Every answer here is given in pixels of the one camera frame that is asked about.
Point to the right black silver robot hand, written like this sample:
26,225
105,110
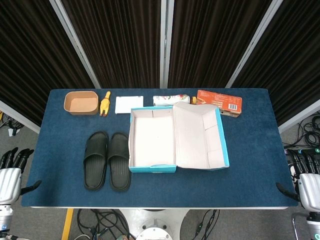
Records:
310,190

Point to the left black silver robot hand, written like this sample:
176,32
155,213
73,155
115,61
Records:
10,182

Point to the black rubber slipper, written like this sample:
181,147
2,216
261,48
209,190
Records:
119,150
96,147

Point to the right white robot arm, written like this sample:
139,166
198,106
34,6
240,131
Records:
314,225

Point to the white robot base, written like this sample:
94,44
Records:
155,225

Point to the orange cardboard box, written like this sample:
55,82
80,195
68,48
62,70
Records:
220,101

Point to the light blue cardboard shoe box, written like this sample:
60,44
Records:
190,135

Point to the white plastic box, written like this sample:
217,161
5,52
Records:
127,103

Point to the dark blue table mat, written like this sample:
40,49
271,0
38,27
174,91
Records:
250,162

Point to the yellow floor tape strip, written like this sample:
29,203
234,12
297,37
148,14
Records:
67,225

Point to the brown paper bowl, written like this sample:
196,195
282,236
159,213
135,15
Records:
81,103

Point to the yellow rubber chicken toy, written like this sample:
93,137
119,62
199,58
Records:
105,106

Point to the dark brown pleated curtain panel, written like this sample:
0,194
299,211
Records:
295,62
212,42
30,55
120,42

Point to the small amber jar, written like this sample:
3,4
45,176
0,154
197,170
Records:
193,100

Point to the floral printed bottle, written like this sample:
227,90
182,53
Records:
167,99

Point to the grey metal tube frame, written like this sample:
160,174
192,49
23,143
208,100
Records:
295,225

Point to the silver aluminium partition rail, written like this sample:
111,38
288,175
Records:
300,116
17,116

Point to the silver aluminium partition post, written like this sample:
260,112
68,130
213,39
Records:
75,42
255,42
166,42

